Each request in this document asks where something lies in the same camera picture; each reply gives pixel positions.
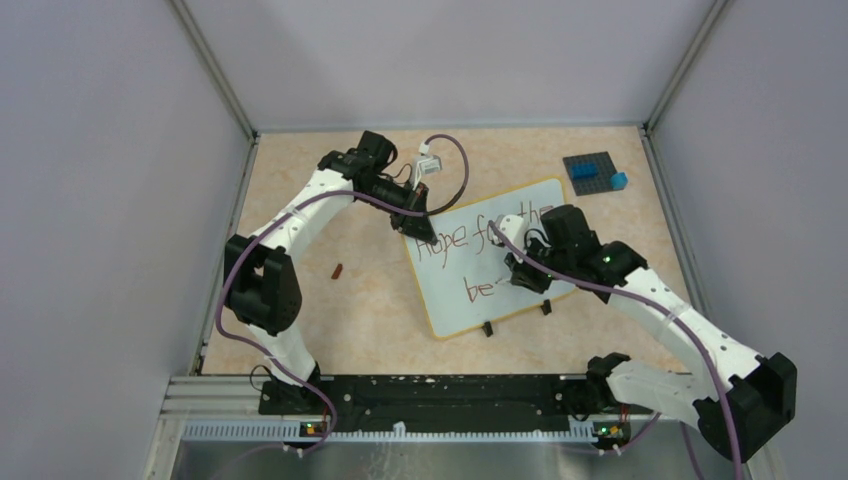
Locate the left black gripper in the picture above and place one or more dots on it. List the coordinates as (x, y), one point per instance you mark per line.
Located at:
(415, 226)

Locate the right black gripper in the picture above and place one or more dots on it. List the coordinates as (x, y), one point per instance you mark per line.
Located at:
(522, 274)

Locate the yellow framed whiteboard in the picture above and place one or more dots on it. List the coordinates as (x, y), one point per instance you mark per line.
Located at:
(456, 276)

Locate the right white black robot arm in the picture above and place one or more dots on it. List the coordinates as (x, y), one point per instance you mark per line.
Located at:
(737, 398)

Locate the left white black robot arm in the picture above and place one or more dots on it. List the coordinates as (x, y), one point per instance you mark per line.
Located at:
(262, 288)

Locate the blue lego brick on plate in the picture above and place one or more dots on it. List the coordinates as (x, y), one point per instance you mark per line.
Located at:
(583, 171)

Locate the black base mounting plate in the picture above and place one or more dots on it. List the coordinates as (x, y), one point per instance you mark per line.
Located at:
(500, 403)

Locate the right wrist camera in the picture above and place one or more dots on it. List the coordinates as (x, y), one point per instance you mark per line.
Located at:
(513, 228)

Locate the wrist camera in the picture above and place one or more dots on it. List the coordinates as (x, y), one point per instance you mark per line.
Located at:
(424, 164)
(513, 228)

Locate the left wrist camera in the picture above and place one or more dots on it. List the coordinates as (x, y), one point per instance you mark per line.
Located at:
(424, 164)

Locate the white cable duct rail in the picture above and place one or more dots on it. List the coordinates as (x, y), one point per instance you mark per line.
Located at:
(285, 431)

